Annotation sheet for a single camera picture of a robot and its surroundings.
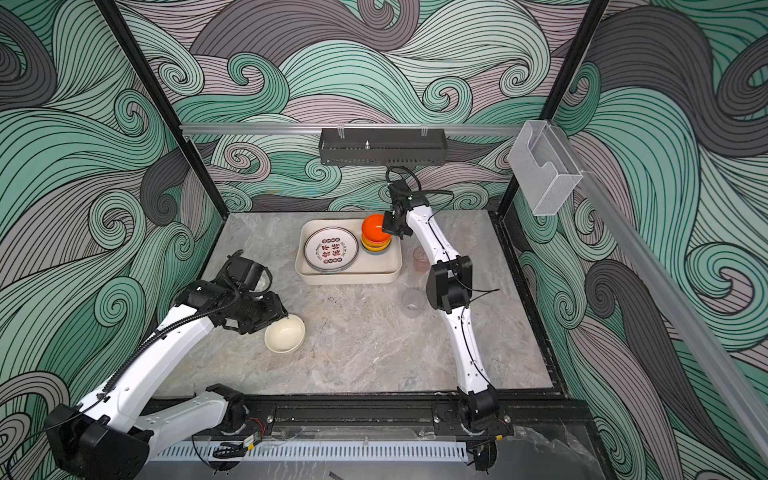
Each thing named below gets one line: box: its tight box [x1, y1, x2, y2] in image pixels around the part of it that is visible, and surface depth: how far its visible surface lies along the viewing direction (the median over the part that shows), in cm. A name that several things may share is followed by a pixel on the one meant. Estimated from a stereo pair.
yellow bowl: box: [361, 234, 392, 251], surface depth 105 cm
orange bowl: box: [362, 214, 391, 243], surface depth 102 cm
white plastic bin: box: [295, 219, 403, 285], surface depth 106 cm
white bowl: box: [264, 314, 306, 354], surface depth 86 cm
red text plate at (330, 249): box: [303, 226, 359, 272], surface depth 108 cm
